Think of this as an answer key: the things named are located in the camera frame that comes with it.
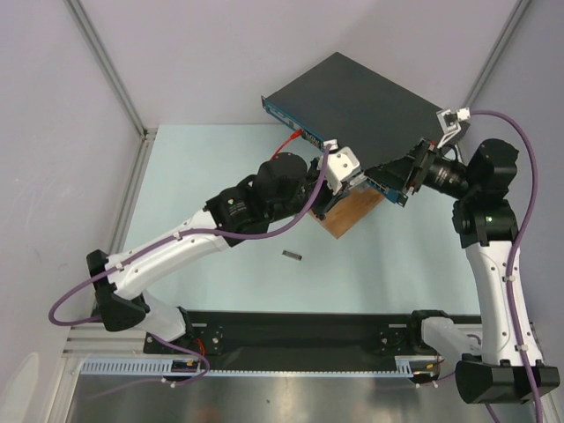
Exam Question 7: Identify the aluminium frame post right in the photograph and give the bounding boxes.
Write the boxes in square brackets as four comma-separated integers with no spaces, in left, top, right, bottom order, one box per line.
[463,0,533,108]

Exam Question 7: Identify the silver transceiver module on table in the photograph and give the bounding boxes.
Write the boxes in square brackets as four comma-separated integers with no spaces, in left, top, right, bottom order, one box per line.
[282,250,302,261]

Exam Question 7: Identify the grey slotted cable duct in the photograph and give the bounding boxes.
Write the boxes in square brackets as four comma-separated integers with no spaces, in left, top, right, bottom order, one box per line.
[79,356,438,378]

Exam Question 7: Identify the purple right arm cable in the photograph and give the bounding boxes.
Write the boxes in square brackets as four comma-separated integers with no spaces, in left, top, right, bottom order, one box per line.
[418,108,547,423]

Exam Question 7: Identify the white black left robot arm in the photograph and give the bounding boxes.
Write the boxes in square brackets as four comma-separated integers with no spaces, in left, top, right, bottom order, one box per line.
[87,148,360,353]

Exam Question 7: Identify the aluminium frame post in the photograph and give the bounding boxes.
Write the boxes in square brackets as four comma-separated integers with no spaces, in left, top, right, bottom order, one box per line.
[463,0,533,108]
[63,0,157,140]

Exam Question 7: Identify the wooden base board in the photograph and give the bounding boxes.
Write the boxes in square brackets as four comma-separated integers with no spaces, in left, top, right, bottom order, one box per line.
[308,188,385,239]

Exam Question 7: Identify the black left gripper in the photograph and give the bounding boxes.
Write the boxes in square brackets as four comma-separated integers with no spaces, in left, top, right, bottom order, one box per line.
[267,158,349,223]

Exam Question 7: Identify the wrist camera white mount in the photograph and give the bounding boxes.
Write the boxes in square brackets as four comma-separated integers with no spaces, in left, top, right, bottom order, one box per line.
[436,108,471,149]
[323,139,367,196]

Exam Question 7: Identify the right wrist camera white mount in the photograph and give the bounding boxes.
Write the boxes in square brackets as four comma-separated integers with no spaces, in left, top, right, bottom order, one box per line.
[436,108,471,149]

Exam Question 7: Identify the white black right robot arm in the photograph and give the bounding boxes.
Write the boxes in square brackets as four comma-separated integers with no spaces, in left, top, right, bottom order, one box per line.
[365,138,560,404]

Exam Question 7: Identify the blue black network switch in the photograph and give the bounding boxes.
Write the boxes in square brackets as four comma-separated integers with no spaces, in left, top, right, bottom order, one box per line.
[262,52,443,205]

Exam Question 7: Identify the red ethernet cable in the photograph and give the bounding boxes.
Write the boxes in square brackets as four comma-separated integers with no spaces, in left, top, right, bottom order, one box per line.
[271,130,306,160]

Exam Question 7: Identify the aluminium frame post left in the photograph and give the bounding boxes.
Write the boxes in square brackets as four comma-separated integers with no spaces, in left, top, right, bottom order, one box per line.
[63,0,157,140]

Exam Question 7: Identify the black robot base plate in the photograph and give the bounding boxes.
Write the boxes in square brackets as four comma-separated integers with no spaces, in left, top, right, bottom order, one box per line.
[140,308,442,372]

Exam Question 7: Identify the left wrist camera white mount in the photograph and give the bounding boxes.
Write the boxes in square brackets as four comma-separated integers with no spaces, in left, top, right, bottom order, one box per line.
[323,139,367,196]

